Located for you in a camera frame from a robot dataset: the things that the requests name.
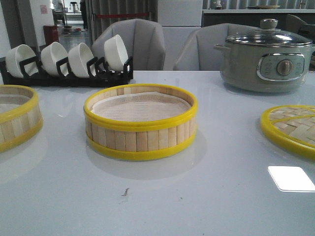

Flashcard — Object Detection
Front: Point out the bamboo steamer tier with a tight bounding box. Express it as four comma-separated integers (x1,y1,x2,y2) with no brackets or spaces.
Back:
0,85,43,152
84,84,198,161

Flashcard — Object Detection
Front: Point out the white bowl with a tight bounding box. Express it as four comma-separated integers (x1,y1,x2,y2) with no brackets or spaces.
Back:
5,44,36,78
41,42,68,77
104,34,128,71
68,43,94,78

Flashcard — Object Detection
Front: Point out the white bowl far left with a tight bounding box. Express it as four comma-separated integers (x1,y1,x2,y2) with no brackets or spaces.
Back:
5,44,36,78

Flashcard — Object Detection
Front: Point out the glass pot lid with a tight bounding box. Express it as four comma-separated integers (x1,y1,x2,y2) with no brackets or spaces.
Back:
226,19,313,47

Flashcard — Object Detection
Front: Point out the white cabinet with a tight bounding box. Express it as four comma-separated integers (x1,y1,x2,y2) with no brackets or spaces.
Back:
157,0,203,70

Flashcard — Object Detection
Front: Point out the red bin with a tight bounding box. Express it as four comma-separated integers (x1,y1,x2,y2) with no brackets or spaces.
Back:
43,25,59,46

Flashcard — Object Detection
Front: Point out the green electric cooking pot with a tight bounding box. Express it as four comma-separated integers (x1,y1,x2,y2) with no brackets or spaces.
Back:
214,43,315,93

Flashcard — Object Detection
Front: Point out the black bowl rack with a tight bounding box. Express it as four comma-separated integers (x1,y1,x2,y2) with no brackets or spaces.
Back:
0,56,133,88

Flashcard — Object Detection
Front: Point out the grey chair left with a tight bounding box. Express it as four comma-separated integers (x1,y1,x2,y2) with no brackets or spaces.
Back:
91,19,165,71

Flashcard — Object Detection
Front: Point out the woven bamboo steamer lid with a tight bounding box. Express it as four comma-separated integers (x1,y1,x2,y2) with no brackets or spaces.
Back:
260,105,315,160

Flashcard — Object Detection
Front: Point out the white steamer liner cloth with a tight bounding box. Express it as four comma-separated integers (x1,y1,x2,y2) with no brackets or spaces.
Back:
92,92,191,122

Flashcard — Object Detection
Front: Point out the white bowl right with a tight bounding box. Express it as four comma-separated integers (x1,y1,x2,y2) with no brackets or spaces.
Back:
104,34,128,71

